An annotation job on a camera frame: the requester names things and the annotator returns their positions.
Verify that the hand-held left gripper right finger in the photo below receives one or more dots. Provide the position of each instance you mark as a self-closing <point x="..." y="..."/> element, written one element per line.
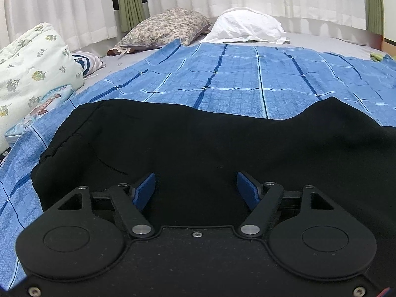
<point x="247" y="191"/>

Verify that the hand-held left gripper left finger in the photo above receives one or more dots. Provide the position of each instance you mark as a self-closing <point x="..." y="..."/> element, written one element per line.
<point x="144" y="190"/>

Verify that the black pants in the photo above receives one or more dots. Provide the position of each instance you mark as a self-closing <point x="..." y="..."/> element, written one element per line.
<point x="198" y="142"/>

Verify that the blue plaid blanket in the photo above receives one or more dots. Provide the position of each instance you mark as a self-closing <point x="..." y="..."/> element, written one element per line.
<point x="247" y="77"/>

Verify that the cartoon printed cushion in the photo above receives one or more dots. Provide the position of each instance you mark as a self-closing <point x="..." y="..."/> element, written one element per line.
<point x="46" y="102"/>

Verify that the striped cloth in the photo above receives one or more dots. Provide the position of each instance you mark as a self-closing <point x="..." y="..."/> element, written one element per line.
<point x="90" y="62"/>

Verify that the floral brown pillow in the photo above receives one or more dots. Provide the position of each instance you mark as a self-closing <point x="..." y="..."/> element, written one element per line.
<point x="164" y="26"/>

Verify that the white pillow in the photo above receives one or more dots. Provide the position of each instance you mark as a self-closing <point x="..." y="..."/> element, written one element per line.
<point x="247" y="24"/>

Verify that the white floral quilt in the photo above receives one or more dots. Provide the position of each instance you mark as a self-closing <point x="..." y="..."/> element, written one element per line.
<point x="27" y="65"/>

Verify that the green curtain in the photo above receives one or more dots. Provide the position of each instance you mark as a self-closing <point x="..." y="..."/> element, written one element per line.
<point x="131" y="3"/>
<point x="375" y="3"/>

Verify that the green cloth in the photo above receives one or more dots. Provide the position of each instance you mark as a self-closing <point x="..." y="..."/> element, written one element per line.
<point x="380" y="57"/>

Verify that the wooden side board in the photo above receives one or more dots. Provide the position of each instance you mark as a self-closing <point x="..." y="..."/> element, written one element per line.
<point x="388" y="45"/>

